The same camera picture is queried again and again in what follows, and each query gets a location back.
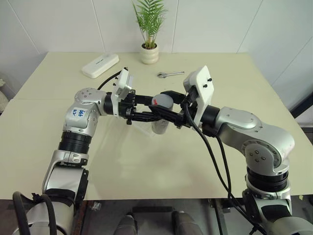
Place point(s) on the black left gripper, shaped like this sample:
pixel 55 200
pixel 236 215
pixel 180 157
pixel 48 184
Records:
pixel 128 110

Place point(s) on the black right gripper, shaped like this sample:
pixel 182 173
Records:
pixel 181 116

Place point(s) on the grey jar lid red mark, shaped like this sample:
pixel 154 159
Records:
pixel 163 100

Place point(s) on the grey translucent jar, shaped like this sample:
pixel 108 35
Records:
pixel 159 128

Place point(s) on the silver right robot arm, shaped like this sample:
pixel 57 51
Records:
pixel 244 127

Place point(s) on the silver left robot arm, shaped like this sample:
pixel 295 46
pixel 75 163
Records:
pixel 78 120

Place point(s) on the silver adjustable wrench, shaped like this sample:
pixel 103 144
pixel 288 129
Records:
pixel 171 73

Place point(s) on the white ribbed plant pot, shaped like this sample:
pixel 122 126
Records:
pixel 149 54

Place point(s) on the white rectangular case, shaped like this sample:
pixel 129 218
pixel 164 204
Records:
pixel 100 64

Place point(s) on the green palm plant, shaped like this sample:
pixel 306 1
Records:
pixel 149 19

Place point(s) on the black flat bar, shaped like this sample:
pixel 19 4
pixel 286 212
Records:
pixel 151 209

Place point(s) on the small clear plastic bag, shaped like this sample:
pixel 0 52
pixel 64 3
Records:
pixel 95 206

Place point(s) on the dark rounded shape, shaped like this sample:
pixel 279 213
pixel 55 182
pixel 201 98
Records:
pixel 126 226
pixel 185 224

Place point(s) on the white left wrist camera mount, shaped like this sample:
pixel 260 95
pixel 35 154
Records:
pixel 123 80

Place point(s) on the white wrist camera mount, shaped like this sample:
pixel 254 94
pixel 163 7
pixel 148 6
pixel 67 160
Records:
pixel 203 83
pixel 123 80

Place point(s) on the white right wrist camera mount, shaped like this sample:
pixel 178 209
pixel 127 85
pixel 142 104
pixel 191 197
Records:
pixel 203 83

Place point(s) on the black metal table frame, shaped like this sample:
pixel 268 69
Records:
pixel 220 218

